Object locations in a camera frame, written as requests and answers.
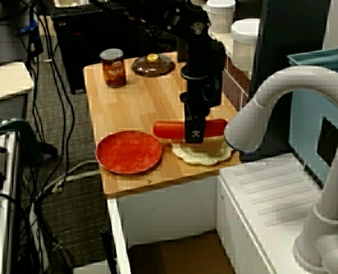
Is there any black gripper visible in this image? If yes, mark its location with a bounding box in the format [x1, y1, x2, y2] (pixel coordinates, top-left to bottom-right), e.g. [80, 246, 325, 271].
[180, 74, 223, 144]

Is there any red toy sausage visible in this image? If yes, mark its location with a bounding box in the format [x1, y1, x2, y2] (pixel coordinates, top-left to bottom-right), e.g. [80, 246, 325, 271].
[153, 119, 228, 140]

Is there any beans can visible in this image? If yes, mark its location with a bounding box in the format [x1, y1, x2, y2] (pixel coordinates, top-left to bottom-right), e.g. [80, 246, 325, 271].
[99, 48, 127, 88]

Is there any cream flower-shaped plate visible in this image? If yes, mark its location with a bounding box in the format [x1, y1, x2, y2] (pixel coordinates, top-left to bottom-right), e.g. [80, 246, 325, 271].
[170, 135, 234, 166]

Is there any red round plate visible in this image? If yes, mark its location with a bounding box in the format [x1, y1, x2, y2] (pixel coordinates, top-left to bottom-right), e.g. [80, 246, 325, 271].
[95, 130, 163, 175]

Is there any brown lid with yellow knob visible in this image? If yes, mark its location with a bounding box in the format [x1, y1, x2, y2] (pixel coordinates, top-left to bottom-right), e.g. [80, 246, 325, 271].
[131, 54, 176, 77]

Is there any white kitchen cabinet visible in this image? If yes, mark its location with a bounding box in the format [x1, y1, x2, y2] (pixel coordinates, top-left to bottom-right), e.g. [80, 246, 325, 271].
[107, 175, 220, 274]

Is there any white plastic jar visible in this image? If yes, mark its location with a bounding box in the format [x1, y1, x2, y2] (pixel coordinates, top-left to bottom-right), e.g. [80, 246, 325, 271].
[231, 18, 261, 72]
[206, 0, 236, 33]

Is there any teal plastic bin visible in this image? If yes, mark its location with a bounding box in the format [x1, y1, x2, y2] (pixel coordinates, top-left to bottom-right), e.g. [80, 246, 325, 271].
[287, 47, 338, 189]

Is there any dark grey upright panel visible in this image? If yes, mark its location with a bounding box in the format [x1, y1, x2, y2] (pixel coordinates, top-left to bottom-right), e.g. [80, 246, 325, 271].
[250, 0, 331, 155]

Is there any black computer case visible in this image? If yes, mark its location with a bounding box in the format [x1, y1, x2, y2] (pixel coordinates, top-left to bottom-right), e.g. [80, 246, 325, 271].
[51, 2, 141, 95]

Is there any grey toy faucet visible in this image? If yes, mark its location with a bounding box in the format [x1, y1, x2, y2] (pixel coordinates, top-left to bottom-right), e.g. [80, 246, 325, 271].
[224, 66, 338, 273]

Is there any green power drill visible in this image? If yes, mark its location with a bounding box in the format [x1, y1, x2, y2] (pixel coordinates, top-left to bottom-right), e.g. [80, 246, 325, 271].
[0, 118, 58, 160]

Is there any blue plastic clip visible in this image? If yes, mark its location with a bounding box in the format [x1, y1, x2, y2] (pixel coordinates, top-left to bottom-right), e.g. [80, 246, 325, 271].
[16, 19, 40, 37]

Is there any white desk board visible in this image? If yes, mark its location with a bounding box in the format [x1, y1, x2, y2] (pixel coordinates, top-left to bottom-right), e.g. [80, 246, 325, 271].
[0, 61, 34, 105]

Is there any white cable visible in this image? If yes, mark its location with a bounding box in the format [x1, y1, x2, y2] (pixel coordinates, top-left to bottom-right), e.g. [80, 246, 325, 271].
[39, 161, 101, 195]

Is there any aluminium profile rail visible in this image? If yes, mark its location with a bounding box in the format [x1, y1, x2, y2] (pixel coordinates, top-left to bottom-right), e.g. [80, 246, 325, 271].
[0, 125, 23, 274]

